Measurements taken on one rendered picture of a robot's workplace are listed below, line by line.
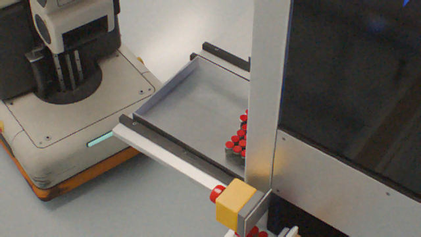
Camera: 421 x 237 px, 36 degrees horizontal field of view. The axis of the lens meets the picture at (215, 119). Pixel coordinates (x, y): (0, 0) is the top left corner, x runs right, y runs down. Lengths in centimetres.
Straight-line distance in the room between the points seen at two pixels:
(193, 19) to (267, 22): 230
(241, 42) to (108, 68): 95
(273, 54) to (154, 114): 64
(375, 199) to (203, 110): 63
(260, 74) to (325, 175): 22
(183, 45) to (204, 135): 162
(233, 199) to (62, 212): 138
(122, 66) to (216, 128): 113
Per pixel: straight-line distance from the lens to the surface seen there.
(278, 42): 105
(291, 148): 120
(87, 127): 247
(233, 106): 166
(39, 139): 247
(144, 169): 267
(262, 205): 132
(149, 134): 158
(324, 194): 123
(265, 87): 113
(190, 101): 167
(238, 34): 187
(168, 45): 319
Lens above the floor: 208
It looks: 47 degrees down
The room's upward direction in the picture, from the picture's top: straight up
